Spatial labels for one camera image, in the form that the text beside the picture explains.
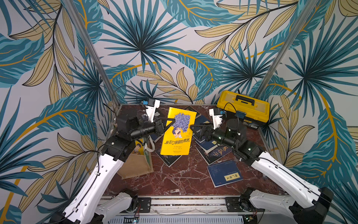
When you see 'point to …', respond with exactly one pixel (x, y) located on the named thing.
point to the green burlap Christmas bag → (136, 164)
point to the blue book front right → (224, 173)
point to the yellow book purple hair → (177, 139)
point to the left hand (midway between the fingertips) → (173, 123)
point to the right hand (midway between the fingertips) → (195, 125)
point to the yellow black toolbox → (252, 111)
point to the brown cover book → (190, 108)
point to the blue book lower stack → (207, 146)
